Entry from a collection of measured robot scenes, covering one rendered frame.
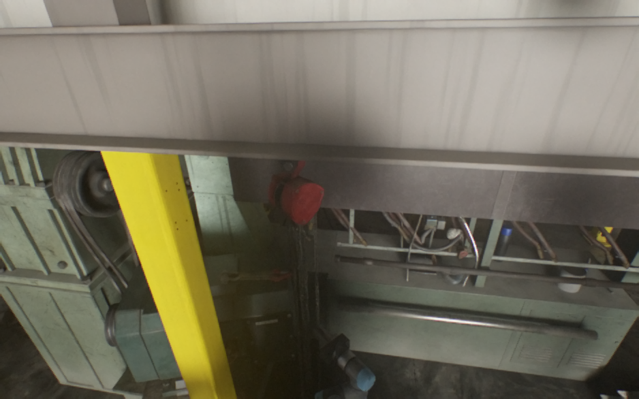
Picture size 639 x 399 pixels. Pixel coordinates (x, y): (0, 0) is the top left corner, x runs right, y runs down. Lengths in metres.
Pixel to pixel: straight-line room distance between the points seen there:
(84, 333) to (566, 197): 2.42
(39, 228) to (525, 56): 1.82
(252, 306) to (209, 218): 0.71
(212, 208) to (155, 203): 1.27
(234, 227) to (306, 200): 0.96
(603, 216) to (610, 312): 0.57
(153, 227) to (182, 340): 0.36
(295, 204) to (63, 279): 1.25
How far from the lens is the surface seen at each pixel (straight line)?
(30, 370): 2.94
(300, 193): 1.07
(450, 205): 1.70
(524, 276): 1.98
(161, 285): 0.87
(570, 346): 2.43
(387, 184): 1.62
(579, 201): 1.87
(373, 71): 0.55
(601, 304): 2.26
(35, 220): 1.87
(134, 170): 0.71
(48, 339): 2.42
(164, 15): 1.14
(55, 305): 2.10
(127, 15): 0.67
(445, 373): 2.37
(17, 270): 2.18
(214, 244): 2.13
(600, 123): 0.66
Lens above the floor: 1.90
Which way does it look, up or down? 29 degrees down
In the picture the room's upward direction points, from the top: 1 degrees counter-clockwise
